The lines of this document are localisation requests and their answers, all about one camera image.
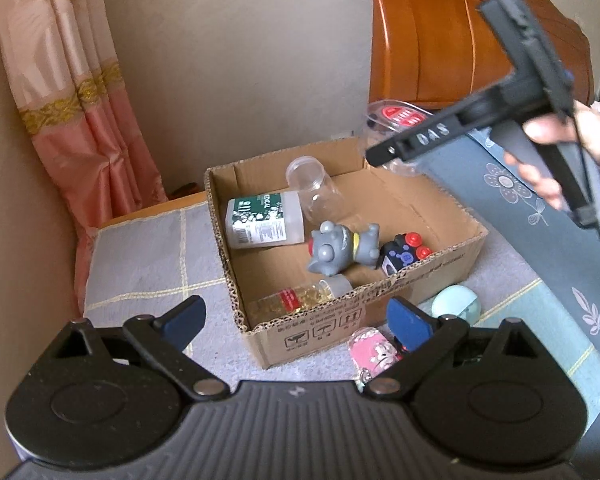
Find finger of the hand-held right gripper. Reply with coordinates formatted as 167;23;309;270
365;131;422;168

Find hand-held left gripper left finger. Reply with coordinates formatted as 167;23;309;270
54;296;231;402

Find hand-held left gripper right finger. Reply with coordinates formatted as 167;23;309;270
361;296;548;403

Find clear jar with red contents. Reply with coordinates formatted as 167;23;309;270
364;100;431;178

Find pink figure keychain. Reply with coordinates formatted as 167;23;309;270
347;327;403;393

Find black cube toy red buttons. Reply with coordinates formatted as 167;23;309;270
380;231;433;276

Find clear round plastic jar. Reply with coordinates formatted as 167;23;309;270
286;156;352;223

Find grey monster figurine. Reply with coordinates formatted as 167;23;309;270
307;220;381;278

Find clear bottle of yellow capsules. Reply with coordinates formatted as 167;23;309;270
247;277;353;318

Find brown cardboard box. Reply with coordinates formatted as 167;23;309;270
203;136;490;371

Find white bottle with green label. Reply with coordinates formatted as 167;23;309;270
225;191;307;251

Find person's right hand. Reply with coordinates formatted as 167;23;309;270
504;105;600;211

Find mint green round case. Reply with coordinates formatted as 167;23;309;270
430;285;481;323

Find checkered blue grey towel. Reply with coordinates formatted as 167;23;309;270
82;200;600;411

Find wooden bed headboard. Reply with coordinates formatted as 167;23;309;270
355;0;596;111

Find blue flowered bed sheet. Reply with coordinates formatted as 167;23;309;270
415;125;600;366

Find pink and cream curtain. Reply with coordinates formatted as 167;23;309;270
0;0;168;273

